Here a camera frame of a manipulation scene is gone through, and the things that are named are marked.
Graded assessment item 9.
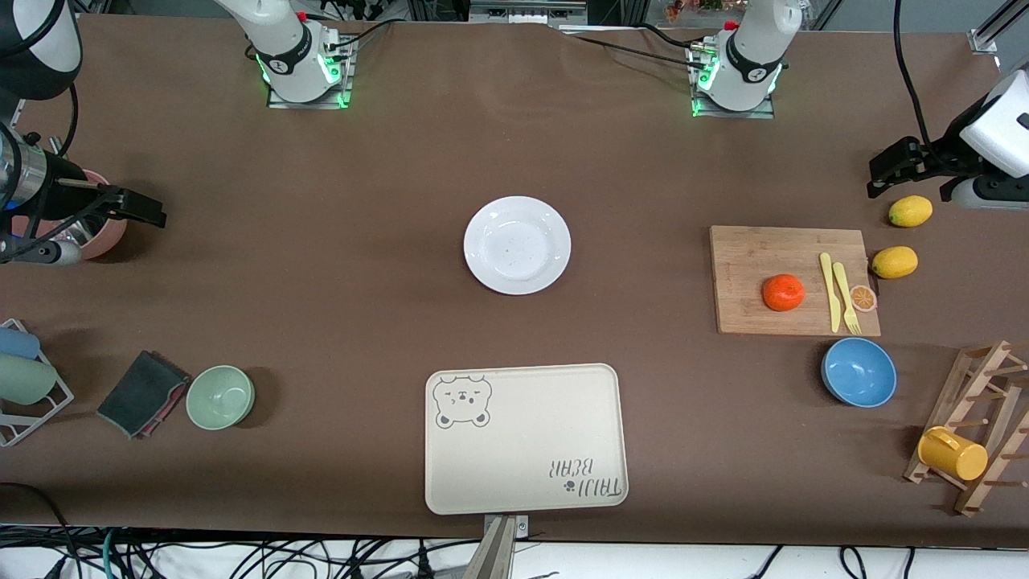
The black table cable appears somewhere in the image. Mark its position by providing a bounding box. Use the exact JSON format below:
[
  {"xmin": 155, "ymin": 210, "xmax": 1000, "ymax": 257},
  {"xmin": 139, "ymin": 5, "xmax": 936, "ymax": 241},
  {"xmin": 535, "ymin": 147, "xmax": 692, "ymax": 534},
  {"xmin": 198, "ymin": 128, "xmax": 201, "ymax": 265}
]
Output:
[
  {"xmin": 559, "ymin": 23, "xmax": 704, "ymax": 69},
  {"xmin": 326, "ymin": 18, "xmax": 403, "ymax": 51}
]

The dark grey folded cloth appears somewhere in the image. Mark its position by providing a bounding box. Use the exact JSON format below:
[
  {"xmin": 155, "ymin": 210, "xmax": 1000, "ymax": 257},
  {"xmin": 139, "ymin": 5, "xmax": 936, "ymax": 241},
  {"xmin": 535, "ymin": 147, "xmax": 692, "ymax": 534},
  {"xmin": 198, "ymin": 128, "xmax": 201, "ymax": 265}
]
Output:
[{"xmin": 96, "ymin": 350, "xmax": 191, "ymax": 440}]

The grey metal box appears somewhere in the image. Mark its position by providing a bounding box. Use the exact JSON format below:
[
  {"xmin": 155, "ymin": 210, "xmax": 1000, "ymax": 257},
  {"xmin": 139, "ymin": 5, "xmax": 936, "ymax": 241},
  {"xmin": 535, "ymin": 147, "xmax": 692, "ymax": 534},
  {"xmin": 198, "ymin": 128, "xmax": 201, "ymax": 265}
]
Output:
[{"xmin": 469, "ymin": 0, "xmax": 589, "ymax": 23}]

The pink folded cloth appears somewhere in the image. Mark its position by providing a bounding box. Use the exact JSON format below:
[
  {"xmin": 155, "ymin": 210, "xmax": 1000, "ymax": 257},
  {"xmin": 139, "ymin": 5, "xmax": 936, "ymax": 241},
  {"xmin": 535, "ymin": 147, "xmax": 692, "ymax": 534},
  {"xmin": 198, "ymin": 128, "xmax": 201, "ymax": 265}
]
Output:
[{"xmin": 137, "ymin": 384, "xmax": 190, "ymax": 440}]

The yellow plastic knife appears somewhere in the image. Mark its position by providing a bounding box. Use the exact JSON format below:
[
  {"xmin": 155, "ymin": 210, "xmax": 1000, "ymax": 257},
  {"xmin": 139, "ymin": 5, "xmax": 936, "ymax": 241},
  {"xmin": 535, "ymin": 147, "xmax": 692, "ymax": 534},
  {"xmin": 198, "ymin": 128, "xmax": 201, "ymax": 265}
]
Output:
[{"xmin": 819, "ymin": 252, "xmax": 842, "ymax": 334}]

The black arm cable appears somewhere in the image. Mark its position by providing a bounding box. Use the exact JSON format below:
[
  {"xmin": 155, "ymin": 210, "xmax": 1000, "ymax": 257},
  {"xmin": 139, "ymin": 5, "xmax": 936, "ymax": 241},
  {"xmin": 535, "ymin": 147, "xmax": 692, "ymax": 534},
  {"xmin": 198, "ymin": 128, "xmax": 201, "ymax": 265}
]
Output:
[
  {"xmin": 894, "ymin": 0, "xmax": 937, "ymax": 154},
  {"xmin": 0, "ymin": 80, "xmax": 81, "ymax": 262}
]

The cream tray with bear print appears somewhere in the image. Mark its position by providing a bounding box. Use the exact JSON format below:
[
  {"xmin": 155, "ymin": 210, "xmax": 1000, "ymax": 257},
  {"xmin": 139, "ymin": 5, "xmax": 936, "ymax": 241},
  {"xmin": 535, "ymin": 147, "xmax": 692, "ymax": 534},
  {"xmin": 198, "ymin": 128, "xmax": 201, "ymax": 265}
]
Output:
[{"xmin": 424, "ymin": 363, "xmax": 629, "ymax": 515}]

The aluminium frame profile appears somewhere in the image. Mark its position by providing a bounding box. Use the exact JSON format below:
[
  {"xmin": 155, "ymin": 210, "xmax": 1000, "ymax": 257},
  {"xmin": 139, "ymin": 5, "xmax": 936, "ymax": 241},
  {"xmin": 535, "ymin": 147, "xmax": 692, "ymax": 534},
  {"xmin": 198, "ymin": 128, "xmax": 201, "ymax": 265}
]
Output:
[{"xmin": 969, "ymin": 0, "xmax": 1029, "ymax": 55}]

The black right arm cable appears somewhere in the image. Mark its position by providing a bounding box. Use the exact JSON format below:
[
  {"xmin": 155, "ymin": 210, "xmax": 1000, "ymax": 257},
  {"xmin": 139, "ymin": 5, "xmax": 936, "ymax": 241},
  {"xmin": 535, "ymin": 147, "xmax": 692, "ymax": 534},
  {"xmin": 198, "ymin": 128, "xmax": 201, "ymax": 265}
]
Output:
[{"xmin": 0, "ymin": 80, "xmax": 81, "ymax": 262}]

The blue bowl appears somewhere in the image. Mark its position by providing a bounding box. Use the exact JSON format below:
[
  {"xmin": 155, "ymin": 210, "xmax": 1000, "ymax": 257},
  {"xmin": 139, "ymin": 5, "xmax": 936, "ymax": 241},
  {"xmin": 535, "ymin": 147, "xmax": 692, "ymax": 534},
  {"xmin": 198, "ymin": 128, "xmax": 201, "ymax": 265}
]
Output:
[{"xmin": 821, "ymin": 337, "xmax": 898, "ymax": 409}]

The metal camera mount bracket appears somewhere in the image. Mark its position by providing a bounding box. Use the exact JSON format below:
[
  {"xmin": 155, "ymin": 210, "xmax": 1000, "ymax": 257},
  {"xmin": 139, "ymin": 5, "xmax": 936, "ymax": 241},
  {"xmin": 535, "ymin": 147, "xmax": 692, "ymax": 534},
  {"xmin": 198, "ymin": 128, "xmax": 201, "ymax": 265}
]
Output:
[{"xmin": 462, "ymin": 515, "xmax": 530, "ymax": 579}]

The metal base plate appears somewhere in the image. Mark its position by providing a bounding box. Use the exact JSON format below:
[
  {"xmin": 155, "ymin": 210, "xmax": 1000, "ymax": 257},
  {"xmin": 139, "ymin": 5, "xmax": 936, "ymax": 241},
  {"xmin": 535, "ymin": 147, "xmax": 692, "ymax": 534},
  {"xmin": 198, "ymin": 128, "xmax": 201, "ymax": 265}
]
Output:
[
  {"xmin": 267, "ymin": 36, "xmax": 353, "ymax": 109},
  {"xmin": 690, "ymin": 40, "xmax": 777, "ymax": 120}
]

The pink bowl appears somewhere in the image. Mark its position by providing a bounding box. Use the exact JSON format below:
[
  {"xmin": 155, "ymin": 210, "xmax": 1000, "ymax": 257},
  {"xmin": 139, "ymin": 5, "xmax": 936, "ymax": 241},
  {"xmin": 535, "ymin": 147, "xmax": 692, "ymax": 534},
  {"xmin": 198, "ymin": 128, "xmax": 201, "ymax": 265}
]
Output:
[{"xmin": 12, "ymin": 169, "xmax": 128, "ymax": 261}]

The orange fruit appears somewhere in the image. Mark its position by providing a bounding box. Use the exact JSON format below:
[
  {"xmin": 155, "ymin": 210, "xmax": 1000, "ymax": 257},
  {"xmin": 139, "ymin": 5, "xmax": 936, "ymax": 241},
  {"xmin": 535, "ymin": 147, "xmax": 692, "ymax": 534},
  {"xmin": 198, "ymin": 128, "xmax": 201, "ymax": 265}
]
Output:
[{"xmin": 762, "ymin": 273, "xmax": 806, "ymax": 313}]

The wooden mug rack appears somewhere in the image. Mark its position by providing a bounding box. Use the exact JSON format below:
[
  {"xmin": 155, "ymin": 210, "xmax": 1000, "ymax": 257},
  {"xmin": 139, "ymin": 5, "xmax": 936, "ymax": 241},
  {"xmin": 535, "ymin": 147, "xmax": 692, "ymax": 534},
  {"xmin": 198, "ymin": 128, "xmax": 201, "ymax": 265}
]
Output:
[{"xmin": 904, "ymin": 340, "xmax": 1029, "ymax": 517}]

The yellow mug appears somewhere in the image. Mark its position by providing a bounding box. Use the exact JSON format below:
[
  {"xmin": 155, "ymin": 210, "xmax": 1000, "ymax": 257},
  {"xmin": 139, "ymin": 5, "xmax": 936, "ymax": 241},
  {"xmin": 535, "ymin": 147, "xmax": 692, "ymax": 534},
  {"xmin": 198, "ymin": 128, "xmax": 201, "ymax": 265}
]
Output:
[{"xmin": 917, "ymin": 426, "xmax": 989, "ymax": 482}]

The yellow plastic fork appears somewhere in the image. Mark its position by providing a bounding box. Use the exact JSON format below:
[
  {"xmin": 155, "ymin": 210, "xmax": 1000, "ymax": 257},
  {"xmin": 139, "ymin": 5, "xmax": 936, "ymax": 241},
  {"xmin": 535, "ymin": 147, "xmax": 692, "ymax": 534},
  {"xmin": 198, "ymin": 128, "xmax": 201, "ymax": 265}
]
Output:
[{"xmin": 832, "ymin": 261, "xmax": 863, "ymax": 336}]

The white wire cup rack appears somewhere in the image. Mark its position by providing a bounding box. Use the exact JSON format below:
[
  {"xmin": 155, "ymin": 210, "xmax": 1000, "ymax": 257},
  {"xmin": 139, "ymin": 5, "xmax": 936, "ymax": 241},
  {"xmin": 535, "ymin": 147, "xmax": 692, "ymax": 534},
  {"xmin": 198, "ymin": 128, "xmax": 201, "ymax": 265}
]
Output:
[{"xmin": 0, "ymin": 318, "xmax": 76, "ymax": 448}]

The yellow lemon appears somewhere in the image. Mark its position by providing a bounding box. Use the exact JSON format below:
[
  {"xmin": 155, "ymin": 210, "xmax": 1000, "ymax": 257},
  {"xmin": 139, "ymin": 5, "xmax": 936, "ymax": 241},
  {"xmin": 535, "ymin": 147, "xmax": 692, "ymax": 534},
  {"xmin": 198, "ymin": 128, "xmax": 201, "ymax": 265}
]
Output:
[
  {"xmin": 871, "ymin": 246, "xmax": 919, "ymax": 280},
  {"xmin": 888, "ymin": 195, "xmax": 934, "ymax": 228}
]

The pale blue cup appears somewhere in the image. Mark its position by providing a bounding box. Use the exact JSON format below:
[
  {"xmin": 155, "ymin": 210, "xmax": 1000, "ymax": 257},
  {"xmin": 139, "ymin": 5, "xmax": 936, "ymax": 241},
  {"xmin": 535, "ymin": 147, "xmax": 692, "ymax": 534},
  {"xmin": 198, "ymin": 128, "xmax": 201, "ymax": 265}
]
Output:
[{"xmin": 0, "ymin": 326, "xmax": 41, "ymax": 360}]

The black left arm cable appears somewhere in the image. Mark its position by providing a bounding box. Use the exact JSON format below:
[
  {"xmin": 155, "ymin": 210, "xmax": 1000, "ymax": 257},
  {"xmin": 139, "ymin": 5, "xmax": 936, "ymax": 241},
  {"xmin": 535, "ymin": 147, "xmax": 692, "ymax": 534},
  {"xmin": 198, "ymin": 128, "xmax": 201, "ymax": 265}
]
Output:
[{"xmin": 894, "ymin": 0, "xmax": 937, "ymax": 154}]

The pale green bowl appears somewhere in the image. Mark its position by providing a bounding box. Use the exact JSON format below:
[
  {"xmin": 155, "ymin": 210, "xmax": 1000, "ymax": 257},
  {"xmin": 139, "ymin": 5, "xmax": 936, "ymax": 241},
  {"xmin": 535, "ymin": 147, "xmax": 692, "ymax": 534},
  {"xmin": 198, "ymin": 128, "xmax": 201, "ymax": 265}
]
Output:
[{"xmin": 186, "ymin": 365, "xmax": 256, "ymax": 431}]

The wooden cutting board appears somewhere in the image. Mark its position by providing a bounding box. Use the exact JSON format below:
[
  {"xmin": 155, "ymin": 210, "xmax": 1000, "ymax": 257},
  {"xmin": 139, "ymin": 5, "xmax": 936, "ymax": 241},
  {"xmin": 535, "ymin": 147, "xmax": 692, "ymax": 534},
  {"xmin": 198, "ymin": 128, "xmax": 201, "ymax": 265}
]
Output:
[{"xmin": 709, "ymin": 225, "xmax": 882, "ymax": 337}]

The colourful toy pile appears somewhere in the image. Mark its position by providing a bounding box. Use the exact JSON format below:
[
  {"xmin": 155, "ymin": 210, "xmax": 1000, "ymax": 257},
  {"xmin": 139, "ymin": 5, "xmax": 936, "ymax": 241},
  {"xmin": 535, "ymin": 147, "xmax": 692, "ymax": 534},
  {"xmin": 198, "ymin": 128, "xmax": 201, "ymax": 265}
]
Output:
[{"xmin": 666, "ymin": 0, "xmax": 728, "ymax": 21}]

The brown table cover cloth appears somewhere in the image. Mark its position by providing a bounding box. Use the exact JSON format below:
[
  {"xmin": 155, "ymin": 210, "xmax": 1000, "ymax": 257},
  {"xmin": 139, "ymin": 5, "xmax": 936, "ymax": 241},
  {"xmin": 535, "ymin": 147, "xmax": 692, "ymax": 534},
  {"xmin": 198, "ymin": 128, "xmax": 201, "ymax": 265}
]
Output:
[{"xmin": 0, "ymin": 12, "xmax": 1029, "ymax": 552}]

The white round plate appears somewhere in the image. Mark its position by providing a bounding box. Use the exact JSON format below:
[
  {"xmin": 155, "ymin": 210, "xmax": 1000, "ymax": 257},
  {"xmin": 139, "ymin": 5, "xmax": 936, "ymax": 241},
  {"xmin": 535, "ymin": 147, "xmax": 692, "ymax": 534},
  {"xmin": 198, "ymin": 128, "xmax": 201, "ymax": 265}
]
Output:
[{"xmin": 464, "ymin": 195, "xmax": 572, "ymax": 296}]

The pale green cup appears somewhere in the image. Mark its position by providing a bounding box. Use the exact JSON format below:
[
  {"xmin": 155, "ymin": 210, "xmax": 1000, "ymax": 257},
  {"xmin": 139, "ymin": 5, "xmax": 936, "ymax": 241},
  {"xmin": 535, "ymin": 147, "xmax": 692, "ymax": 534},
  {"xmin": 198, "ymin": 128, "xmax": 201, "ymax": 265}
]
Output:
[{"xmin": 0, "ymin": 354, "xmax": 59, "ymax": 406}]

